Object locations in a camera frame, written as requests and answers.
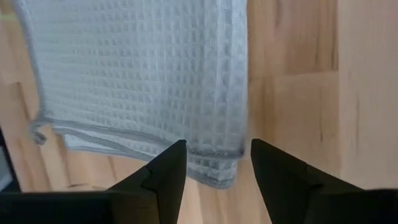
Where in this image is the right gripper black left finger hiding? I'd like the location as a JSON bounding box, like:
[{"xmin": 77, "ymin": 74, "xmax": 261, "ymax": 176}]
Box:
[{"xmin": 0, "ymin": 139, "xmax": 187, "ymax": 224}]

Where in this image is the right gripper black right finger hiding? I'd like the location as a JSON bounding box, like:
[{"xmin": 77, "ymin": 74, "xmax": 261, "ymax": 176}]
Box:
[{"xmin": 251, "ymin": 139, "xmax": 398, "ymax": 224}]

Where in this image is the light grey waffle microfiber towel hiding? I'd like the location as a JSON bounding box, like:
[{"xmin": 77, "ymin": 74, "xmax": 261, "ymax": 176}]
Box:
[{"xmin": 12, "ymin": 0, "xmax": 249, "ymax": 189}]

